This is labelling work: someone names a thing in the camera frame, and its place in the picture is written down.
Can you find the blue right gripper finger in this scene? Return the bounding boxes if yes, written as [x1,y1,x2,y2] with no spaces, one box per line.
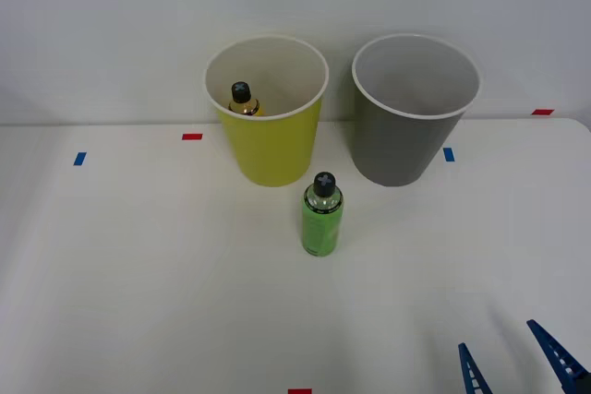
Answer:
[526,318,591,394]
[457,342,494,394]

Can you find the green bottle with black cap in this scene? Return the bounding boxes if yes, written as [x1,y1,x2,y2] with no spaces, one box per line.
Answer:
[300,171,345,258]

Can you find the grey plastic waste bin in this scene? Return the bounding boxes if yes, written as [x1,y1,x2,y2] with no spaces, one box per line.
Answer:
[351,33,482,188]

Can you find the yellow-green plastic waste bin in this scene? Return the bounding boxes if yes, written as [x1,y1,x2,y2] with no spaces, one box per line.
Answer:
[203,34,331,188]

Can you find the yellow bottle with black cap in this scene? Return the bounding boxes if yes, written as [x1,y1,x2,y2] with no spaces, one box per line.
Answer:
[227,81,266,117]

